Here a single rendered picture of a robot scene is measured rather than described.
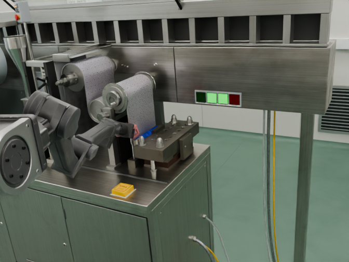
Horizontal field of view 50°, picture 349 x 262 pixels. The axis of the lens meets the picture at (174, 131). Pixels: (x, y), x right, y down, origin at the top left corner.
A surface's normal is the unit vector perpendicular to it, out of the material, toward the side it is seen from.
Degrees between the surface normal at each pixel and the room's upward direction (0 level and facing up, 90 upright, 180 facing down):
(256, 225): 0
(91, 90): 92
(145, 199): 0
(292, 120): 90
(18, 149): 90
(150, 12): 90
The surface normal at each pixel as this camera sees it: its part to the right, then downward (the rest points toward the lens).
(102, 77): 0.88, 0.14
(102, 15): -0.47, 0.35
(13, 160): 0.98, 0.00
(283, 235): -0.07, -0.93
